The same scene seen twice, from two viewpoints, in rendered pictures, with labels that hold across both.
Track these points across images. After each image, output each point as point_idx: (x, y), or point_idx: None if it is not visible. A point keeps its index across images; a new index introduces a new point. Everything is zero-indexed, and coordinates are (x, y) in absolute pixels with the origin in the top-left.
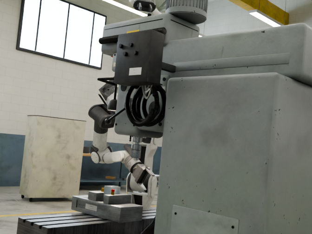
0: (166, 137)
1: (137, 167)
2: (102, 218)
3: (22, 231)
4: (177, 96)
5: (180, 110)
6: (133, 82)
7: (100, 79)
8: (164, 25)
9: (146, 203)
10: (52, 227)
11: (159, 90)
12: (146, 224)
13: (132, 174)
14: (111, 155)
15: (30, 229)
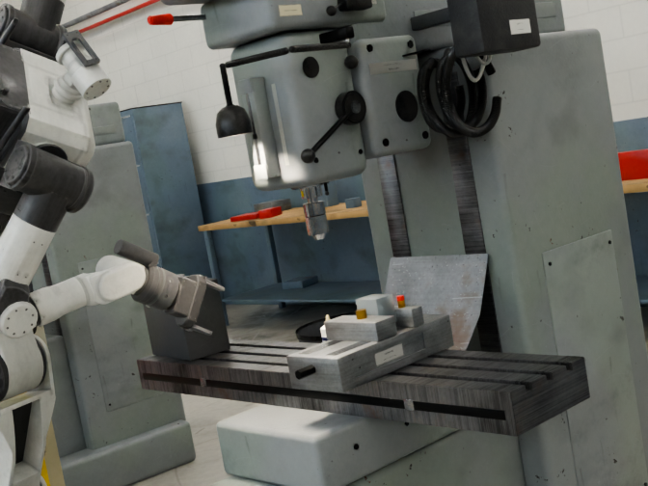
0: (505, 148)
1: (184, 285)
2: (420, 360)
3: (529, 414)
4: (504, 72)
5: (515, 95)
6: (517, 48)
7: (301, 49)
8: None
9: (51, 414)
10: (570, 357)
11: (468, 65)
12: None
13: (5, 352)
14: (101, 285)
15: (548, 390)
